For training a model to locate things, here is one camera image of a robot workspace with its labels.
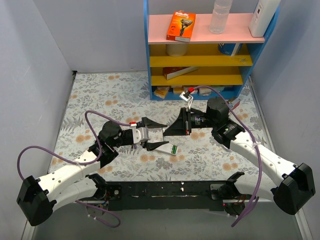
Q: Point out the yellow sponge pack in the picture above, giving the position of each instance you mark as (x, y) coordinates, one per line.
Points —
(161, 93)

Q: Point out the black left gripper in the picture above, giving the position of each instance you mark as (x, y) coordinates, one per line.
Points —
(144, 120)

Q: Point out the orange white sponge pack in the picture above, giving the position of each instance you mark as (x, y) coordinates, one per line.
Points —
(177, 89)

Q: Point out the orange razor box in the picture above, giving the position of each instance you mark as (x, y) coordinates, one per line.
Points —
(181, 26)

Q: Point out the red white carton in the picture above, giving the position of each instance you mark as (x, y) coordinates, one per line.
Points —
(173, 72)

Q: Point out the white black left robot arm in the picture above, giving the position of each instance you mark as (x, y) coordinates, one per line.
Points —
(39, 197)

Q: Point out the white cup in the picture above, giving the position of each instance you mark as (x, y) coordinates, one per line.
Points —
(176, 50)

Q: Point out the blue white can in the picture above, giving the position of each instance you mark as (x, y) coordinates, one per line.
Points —
(229, 49)

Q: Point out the red white toothpaste box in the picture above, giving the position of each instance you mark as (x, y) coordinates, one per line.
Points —
(234, 102)

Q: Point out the floral table mat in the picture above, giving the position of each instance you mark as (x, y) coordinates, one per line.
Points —
(125, 97)

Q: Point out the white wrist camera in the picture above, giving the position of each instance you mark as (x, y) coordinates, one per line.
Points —
(138, 132)
(188, 98)

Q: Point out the white rectangular device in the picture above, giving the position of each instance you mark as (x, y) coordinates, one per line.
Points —
(262, 16)

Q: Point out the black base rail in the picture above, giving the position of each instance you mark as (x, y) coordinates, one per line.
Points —
(169, 195)

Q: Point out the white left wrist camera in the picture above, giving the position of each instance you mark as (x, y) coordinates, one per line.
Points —
(138, 132)

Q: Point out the green battery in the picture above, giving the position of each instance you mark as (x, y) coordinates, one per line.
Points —
(174, 149)

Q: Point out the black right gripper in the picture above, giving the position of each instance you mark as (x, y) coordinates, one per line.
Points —
(188, 121)

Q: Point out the white remote with display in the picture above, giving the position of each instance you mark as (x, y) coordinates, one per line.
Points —
(166, 149)

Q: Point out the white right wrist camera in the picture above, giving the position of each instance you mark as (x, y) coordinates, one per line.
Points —
(188, 98)

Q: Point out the blue shelf unit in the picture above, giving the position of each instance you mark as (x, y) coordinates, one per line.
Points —
(215, 68)

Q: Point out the clear plastic bottle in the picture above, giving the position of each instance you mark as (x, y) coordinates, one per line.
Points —
(219, 16)

